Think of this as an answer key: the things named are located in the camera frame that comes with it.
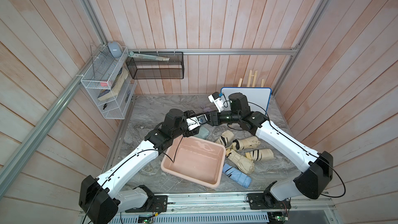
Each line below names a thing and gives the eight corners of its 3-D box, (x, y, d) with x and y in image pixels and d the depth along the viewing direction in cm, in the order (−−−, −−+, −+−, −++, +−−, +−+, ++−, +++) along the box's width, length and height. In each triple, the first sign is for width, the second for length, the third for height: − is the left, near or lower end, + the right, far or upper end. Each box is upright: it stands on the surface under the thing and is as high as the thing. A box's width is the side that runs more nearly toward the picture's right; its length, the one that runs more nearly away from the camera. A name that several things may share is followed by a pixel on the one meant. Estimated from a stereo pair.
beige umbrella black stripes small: (215, 141, 97) (216, 138, 94) (226, 131, 102) (227, 128, 99) (224, 149, 94) (225, 146, 91) (235, 137, 99) (236, 134, 96)
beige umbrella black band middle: (234, 151, 91) (236, 148, 87) (231, 142, 94) (232, 139, 91) (259, 147, 92) (261, 144, 89) (255, 138, 96) (257, 135, 93)
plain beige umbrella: (248, 178, 82) (250, 175, 78) (223, 155, 90) (224, 151, 86) (255, 168, 85) (258, 165, 82) (231, 147, 94) (232, 143, 90)
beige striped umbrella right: (248, 162, 88) (250, 160, 85) (245, 153, 91) (246, 151, 88) (272, 159, 89) (275, 156, 86) (268, 150, 93) (270, 147, 90)
